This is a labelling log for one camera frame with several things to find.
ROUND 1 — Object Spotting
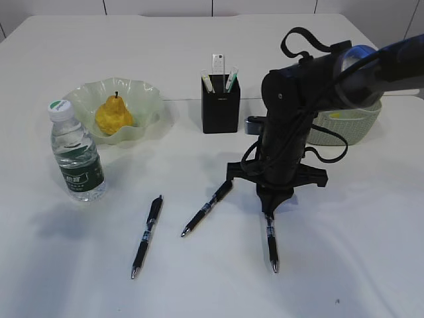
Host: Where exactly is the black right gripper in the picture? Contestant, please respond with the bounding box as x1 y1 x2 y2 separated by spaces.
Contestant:
226 155 328 215

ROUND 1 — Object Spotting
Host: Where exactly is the black gel pen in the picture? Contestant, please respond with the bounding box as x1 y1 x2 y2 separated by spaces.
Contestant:
180 180 233 237
266 215 279 273
131 195 163 280

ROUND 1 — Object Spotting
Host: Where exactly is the green utility knife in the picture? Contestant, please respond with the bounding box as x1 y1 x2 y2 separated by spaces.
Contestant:
225 67 239 93

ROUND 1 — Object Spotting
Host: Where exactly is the yellow utility knife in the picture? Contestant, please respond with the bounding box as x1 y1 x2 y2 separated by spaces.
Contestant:
201 70 215 93

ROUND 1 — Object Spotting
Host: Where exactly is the clear plastic ruler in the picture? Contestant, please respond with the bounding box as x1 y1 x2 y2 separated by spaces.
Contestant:
212 54 225 75

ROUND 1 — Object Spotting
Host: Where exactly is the yellow pear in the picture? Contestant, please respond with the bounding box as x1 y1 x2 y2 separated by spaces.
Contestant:
95 91 134 135

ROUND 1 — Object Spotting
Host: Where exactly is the clear water bottle green label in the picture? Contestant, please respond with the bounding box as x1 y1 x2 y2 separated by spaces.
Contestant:
48 99 106 202

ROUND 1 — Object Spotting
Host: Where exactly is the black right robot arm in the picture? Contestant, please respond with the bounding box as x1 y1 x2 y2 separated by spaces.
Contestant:
227 27 423 217

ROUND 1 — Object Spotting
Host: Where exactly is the black square pen holder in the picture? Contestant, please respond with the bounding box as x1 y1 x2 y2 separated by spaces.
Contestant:
201 74 240 134

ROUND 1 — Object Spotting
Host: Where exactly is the green woven plastic basket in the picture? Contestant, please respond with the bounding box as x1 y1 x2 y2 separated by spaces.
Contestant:
307 101 382 146

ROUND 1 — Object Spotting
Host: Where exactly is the green wavy glass plate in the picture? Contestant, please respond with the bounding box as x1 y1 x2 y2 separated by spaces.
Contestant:
63 77 164 144

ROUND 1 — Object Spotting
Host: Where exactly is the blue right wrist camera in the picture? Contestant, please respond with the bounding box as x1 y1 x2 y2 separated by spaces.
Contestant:
244 116 266 136

